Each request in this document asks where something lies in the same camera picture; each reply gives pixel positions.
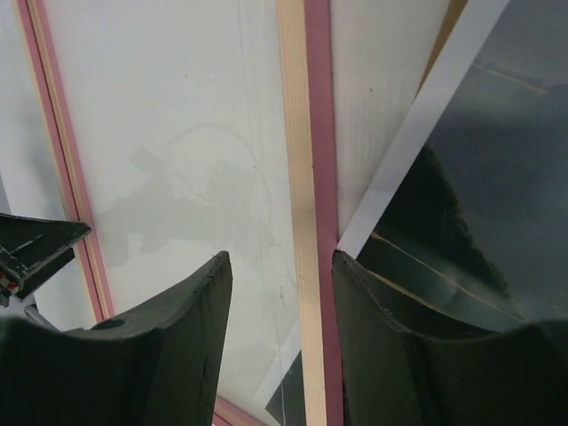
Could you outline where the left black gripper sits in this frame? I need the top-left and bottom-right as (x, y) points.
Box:
(1, 213), (91, 308)

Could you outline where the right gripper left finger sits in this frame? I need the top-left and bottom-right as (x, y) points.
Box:
(1, 251), (233, 425)

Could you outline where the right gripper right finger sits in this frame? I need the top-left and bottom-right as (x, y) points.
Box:
(332, 250), (567, 425)

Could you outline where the clear acrylic sheet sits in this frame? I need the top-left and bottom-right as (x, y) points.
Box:
(45, 1), (299, 398)

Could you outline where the pink picture frame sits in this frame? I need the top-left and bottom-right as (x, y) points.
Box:
(14, 1), (337, 425)

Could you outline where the landscape photo print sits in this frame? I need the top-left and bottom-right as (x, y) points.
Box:
(318, 1), (567, 425)

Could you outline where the brown cardboard backing board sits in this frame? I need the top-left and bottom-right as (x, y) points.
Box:
(418, 0), (470, 90)

